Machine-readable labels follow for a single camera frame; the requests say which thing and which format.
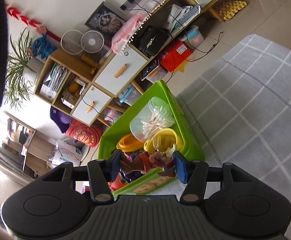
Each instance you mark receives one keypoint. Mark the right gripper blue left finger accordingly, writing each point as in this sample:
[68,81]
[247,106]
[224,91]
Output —
[114,164]

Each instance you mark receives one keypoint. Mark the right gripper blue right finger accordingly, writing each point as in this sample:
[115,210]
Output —
[182,167]

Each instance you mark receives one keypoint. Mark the small brown figurine toy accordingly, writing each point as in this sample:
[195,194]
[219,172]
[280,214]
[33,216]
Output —
[145,162]

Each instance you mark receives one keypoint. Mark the orange plastic lid toy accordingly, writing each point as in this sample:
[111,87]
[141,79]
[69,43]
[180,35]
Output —
[129,143]

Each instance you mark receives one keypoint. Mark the yellow plastic funnel toy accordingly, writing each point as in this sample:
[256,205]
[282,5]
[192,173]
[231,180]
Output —
[162,140]

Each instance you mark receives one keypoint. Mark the clear cotton swab jar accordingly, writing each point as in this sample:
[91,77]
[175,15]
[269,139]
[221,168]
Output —
[155,116]

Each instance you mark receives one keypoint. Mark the green plastic cookie box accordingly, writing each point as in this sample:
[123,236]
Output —
[191,149]

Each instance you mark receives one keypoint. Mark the white paper shopping bag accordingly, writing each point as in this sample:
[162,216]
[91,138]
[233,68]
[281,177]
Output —
[65,153]

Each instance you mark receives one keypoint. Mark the clear storage bin blue lid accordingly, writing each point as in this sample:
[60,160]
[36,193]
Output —
[129,95]

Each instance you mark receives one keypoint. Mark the wooden white tv cabinet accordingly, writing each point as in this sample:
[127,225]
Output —
[83,96]

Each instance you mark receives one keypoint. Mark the grey checked tablecloth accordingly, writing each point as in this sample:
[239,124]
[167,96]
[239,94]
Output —
[240,111]

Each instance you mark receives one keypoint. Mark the red cardboard box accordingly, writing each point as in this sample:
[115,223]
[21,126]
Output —
[173,55]

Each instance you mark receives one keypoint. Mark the white desk fan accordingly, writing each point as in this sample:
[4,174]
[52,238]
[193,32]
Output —
[92,41]

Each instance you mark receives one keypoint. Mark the pink lace cloth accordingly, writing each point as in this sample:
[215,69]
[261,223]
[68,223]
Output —
[134,23]

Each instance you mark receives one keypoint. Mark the black case on shelf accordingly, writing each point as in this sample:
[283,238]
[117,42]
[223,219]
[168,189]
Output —
[152,40]

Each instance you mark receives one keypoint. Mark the potted green plant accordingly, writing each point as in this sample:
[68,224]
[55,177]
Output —
[17,89]

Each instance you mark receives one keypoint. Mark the framed cat picture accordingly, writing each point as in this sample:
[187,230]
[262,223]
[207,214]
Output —
[106,19]

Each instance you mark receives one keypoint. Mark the yellow egg tray stack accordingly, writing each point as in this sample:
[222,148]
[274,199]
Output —
[228,9]

